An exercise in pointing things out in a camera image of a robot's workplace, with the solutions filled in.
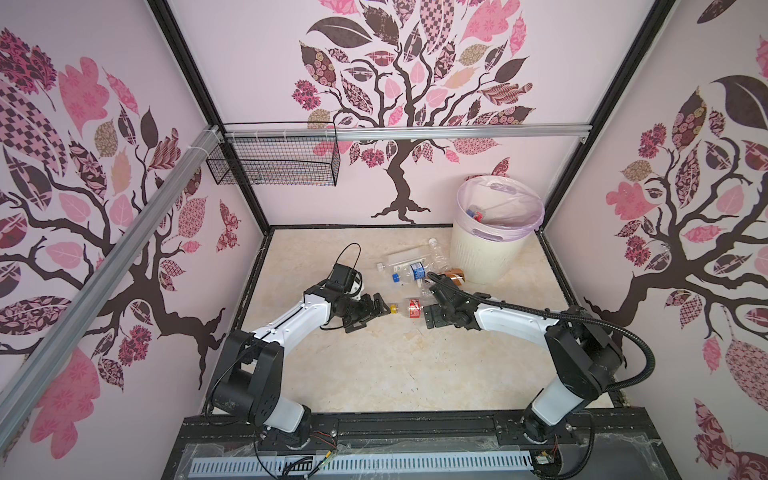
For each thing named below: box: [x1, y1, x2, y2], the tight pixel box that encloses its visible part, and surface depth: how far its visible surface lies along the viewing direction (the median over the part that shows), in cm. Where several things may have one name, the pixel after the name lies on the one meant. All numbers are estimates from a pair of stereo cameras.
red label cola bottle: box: [407, 298, 424, 319], surface depth 92 cm
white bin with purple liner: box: [451, 175, 545, 285], surface depth 97 cm
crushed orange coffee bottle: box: [444, 268, 466, 286], surface depth 100 cm
